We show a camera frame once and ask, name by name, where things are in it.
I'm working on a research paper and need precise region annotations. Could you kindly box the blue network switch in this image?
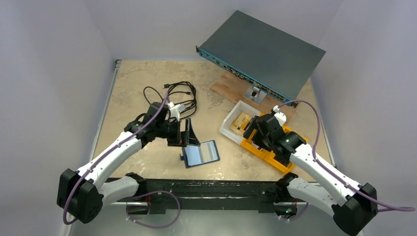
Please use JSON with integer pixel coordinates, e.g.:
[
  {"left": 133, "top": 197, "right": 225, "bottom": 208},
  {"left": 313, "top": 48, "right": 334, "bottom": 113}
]
[{"left": 196, "top": 10, "right": 326, "bottom": 108}]

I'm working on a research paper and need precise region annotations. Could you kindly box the aluminium table frame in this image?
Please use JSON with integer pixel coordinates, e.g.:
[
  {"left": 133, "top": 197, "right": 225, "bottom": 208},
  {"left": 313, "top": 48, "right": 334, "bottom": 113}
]
[{"left": 59, "top": 59, "right": 364, "bottom": 236}]

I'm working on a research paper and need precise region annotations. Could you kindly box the yellow plastic bin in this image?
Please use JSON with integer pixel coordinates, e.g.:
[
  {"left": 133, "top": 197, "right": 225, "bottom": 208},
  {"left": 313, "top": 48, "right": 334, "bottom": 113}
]
[{"left": 240, "top": 126, "right": 307, "bottom": 174}]

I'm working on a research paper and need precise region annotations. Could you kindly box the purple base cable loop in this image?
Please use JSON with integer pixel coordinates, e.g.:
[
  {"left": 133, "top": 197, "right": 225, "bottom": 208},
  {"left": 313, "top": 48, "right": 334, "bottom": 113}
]
[{"left": 125, "top": 190, "right": 181, "bottom": 229}]

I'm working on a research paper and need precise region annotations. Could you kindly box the gold cards stack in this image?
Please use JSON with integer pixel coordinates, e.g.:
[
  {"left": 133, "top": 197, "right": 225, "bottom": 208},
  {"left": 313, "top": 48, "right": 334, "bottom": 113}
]
[{"left": 229, "top": 112, "right": 252, "bottom": 136}]

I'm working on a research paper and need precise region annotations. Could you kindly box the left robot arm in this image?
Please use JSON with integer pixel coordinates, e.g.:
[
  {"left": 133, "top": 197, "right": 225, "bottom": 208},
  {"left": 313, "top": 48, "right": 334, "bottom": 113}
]
[{"left": 57, "top": 100, "right": 201, "bottom": 225}]

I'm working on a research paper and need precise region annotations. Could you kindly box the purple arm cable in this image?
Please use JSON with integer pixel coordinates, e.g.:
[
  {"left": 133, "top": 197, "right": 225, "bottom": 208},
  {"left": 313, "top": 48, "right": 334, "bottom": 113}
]
[
  {"left": 273, "top": 99, "right": 417, "bottom": 213},
  {"left": 62, "top": 91, "right": 170, "bottom": 226}
]

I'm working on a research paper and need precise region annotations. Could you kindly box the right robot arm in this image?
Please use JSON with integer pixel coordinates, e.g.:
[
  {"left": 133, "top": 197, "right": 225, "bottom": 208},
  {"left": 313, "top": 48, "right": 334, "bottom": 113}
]
[{"left": 243, "top": 113, "right": 378, "bottom": 236}]

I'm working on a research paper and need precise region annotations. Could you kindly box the wooden board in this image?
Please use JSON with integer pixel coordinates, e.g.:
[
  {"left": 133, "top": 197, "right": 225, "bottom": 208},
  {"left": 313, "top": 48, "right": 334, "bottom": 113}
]
[{"left": 210, "top": 72, "right": 282, "bottom": 114}]

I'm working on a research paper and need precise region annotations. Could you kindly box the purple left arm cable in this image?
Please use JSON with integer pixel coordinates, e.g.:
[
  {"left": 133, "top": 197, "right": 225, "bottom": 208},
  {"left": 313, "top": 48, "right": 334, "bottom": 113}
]
[{"left": 62, "top": 91, "right": 170, "bottom": 226}]

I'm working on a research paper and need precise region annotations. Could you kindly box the metal stand bracket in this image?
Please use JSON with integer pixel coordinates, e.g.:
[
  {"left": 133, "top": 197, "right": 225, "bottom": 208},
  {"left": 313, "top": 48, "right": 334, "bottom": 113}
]
[{"left": 244, "top": 87, "right": 267, "bottom": 104}]

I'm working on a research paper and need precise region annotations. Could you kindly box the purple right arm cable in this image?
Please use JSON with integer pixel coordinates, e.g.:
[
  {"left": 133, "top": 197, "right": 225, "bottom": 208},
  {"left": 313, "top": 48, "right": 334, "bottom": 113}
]
[{"left": 273, "top": 99, "right": 417, "bottom": 213}]

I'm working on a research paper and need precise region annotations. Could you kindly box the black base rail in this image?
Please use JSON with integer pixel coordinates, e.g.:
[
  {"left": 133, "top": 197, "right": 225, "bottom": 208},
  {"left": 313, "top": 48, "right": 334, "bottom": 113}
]
[{"left": 121, "top": 177, "right": 305, "bottom": 216}]

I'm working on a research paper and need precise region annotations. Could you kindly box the white plastic bin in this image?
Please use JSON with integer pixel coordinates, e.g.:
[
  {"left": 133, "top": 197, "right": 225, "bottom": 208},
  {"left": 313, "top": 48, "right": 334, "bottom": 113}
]
[{"left": 219, "top": 101, "right": 261, "bottom": 145}]

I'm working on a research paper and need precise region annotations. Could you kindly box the black coiled cable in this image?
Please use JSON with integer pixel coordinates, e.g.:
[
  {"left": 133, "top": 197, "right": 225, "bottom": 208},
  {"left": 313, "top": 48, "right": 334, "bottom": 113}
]
[{"left": 143, "top": 81, "right": 198, "bottom": 119}]

